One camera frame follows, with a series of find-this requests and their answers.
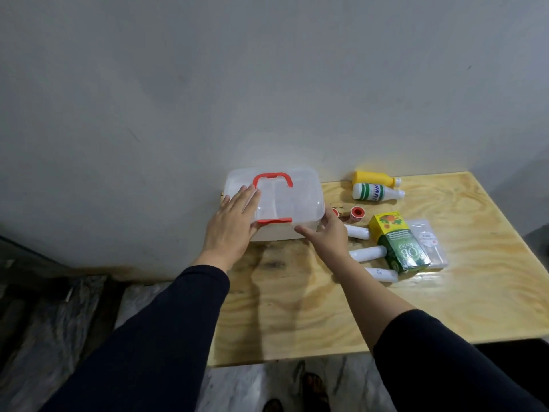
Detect white bottle green striped label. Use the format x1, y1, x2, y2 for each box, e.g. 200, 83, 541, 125
352, 183, 406, 202

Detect person's left hand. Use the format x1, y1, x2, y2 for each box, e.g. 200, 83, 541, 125
193, 184, 268, 273

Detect green and yellow carton box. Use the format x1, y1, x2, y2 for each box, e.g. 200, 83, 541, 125
367, 211, 432, 274

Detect person's right forearm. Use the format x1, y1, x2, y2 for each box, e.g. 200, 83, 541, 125
331, 252, 549, 412

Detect white bandage roll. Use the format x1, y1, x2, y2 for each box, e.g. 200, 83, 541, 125
365, 267, 399, 283
344, 224, 371, 241
349, 245, 388, 263

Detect clear plastic packet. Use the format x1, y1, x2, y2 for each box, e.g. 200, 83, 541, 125
405, 218, 449, 270

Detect person's right hand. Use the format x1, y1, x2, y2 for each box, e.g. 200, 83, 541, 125
294, 208, 351, 267

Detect person's left forearm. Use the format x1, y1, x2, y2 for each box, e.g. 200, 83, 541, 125
41, 252, 231, 412

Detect person's right foot in sandal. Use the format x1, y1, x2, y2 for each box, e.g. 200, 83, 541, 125
300, 371, 331, 412

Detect yellow plastic bottle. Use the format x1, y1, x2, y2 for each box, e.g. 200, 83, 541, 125
352, 170, 402, 188

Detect clear plastic box red handle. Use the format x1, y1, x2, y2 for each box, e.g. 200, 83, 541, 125
222, 167, 326, 242

